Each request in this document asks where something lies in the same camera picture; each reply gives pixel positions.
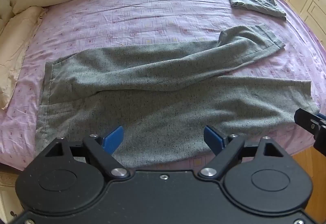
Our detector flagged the grey speckled pants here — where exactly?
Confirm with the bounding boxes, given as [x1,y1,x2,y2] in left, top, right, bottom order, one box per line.
[34,24,320,171]

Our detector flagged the folded grey cloth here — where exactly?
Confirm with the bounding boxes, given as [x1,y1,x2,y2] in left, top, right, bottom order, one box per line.
[225,0,287,21]

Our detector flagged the pink patterned bed sheet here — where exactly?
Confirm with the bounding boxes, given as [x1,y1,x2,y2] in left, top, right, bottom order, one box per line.
[0,0,326,171]

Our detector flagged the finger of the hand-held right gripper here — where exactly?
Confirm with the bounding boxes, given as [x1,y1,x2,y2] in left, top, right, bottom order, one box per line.
[316,111,326,126]
[294,108,323,136]

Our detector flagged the cream pillow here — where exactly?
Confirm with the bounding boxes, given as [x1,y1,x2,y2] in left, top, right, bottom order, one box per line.
[0,6,49,110]

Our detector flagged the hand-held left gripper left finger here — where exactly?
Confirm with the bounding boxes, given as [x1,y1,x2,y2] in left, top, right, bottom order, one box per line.
[45,126,131,180]

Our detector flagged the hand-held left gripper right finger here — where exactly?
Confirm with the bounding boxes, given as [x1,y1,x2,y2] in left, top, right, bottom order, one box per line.
[199,125,289,179]

